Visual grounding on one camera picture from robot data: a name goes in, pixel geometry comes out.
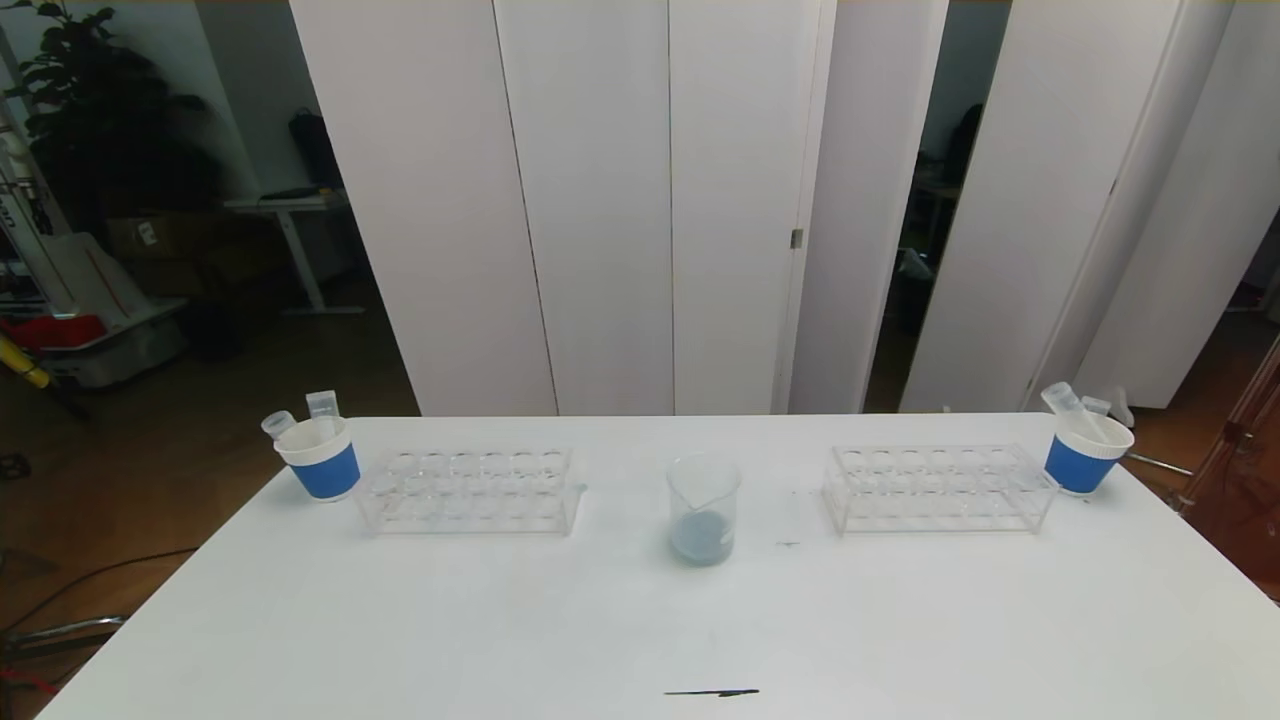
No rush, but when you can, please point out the yellow pigment test tube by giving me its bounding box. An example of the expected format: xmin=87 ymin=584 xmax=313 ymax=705
xmin=1040 ymin=381 xmax=1109 ymax=441

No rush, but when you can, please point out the clear glass beaker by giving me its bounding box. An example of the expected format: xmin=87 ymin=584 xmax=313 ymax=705
xmin=667 ymin=452 xmax=743 ymax=567

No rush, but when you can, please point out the clear acrylic tube rack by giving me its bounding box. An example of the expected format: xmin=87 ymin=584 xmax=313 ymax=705
xmin=357 ymin=447 xmax=583 ymax=536
xmin=822 ymin=443 xmax=1059 ymax=534

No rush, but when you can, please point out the white folding partition screen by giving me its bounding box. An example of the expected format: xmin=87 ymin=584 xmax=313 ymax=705
xmin=290 ymin=0 xmax=949 ymax=418
xmin=898 ymin=0 xmax=1280 ymax=413

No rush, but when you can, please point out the blue white paper cup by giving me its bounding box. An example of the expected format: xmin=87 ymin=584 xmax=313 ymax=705
xmin=1043 ymin=412 xmax=1136 ymax=497
xmin=274 ymin=417 xmax=362 ymax=503

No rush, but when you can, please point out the white standing desk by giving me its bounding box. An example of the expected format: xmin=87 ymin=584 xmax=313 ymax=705
xmin=224 ymin=190 xmax=365 ymax=317

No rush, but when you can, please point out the black bag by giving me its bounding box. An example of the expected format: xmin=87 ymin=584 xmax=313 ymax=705
xmin=288 ymin=108 xmax=346 ymax=195

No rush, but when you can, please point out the brown cardboard box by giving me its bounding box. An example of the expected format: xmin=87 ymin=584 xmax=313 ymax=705
xmin=106 ymin=213 xmax=204 ymax=267

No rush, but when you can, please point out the grey crate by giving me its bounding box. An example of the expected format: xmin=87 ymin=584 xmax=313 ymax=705
xmin=43 ymin=298 xmax=189 ymax=389

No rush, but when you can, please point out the white board with red line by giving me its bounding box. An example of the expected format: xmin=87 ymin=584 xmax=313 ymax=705
xmin=36 ymin=233 xmax=149 ymax=334

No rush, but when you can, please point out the dark green potted plant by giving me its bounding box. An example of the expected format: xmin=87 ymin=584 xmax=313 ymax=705
xmin=0 ymin=3 xmax=227 ymax=244

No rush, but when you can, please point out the red box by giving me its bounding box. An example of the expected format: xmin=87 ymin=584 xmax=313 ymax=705
xmin=0 ymin=316 xmax=105 ymax=352

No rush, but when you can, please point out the yellow tool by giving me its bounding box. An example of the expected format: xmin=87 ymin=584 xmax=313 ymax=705
xmin=0 ymin=331 xmax=54 ymax=391

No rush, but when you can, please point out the metal floor leg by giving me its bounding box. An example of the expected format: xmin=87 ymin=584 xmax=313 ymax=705
xmin=0 ymin=617 xmax=129 ymax=663

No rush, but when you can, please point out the black floor cable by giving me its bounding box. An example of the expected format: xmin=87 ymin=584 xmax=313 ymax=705
xmin=0 ymin=547 xmax=201 ymax=636

